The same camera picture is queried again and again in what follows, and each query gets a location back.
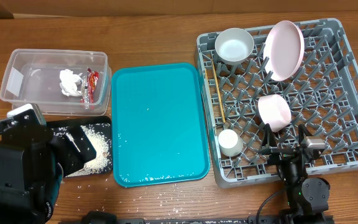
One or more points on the clear plastic bin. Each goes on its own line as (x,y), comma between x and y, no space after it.
(32,76)

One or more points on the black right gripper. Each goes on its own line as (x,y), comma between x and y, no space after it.
(284,151)

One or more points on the white napkin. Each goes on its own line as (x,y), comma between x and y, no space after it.
(69,83)

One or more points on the small pink bowl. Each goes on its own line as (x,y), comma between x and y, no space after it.
(275,111)

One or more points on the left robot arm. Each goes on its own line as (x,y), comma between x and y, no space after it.
(33,162)

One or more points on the black tray bin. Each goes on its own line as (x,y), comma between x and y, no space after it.
(104,121)

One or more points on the white cup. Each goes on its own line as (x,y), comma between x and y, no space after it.
(230,143)

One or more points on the red silver snack wrapper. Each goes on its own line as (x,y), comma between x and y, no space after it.
(88,86)

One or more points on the teal serving tray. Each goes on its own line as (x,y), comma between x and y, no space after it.
(159,134)

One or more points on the grey dishwasher rack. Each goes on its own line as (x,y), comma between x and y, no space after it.
(322,95)

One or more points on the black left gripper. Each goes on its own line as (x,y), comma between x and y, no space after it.
(75,159)

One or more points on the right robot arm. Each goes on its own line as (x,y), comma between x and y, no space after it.
(307,197)

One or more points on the grey bowl with rice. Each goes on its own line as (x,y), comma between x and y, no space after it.
(234,45)

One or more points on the large white plate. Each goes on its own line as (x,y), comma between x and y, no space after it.
(284,48)

